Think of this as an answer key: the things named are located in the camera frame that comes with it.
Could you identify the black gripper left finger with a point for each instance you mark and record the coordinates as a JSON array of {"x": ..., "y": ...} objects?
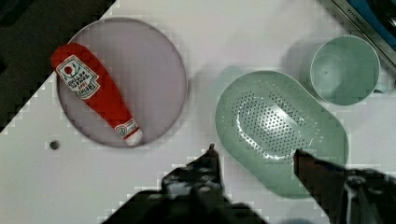
[{"x": 204, "y": 171}]

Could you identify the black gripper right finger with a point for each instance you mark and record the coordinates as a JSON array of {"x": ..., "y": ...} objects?
[{"x": 347, "y": 196}]

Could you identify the green plastic strainer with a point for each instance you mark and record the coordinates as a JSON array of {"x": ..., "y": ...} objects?
[{"x": 263, "y": 117}]

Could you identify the green plastic cup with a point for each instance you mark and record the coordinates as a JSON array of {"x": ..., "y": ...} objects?
[{"x": 343, "y": 71}]

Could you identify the grey round plate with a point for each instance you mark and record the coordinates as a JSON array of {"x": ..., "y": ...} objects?
[{"x": 146, "y": 67}]

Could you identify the red ketchup bottle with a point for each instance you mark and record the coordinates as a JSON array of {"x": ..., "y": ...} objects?
[{"x": 88, "y": 79}]

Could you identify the black toaster oven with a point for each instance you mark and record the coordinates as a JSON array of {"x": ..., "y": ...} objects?
[{"x": 372, "y": 19}]

